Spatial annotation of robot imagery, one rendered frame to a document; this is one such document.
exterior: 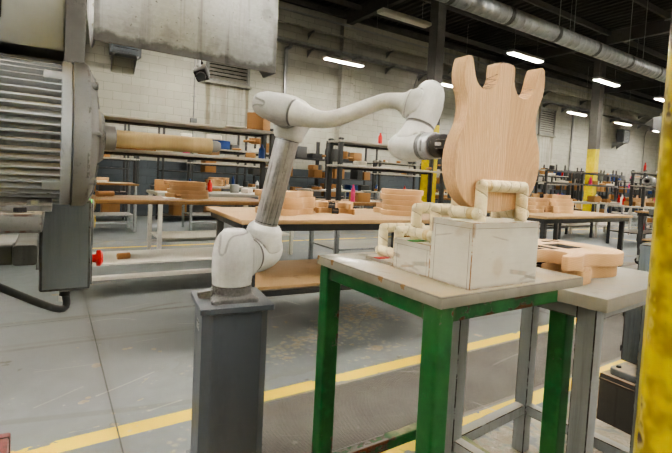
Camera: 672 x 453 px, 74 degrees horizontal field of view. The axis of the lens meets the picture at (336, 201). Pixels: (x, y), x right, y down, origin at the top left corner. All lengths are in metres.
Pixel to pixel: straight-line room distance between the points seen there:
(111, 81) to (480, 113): 11.30
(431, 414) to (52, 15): 1.12
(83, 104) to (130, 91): 11.36
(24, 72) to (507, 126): 1.08
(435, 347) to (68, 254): 0.86
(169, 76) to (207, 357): 10.97
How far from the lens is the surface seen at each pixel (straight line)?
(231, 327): 1.76
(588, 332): 1.54
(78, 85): 0.83
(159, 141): 0.93
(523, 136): 1.37
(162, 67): 12.42
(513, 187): 1.29
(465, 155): 1.19
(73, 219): 1.13
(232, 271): 1.75
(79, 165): 0.81
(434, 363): 1.16
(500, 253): 1.25
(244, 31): 0.86
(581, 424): 1.63
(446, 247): 1.23
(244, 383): 1.85
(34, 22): 0.88
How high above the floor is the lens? 1.20
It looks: 3 degrees down
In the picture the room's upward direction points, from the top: 3 degrees clockwise
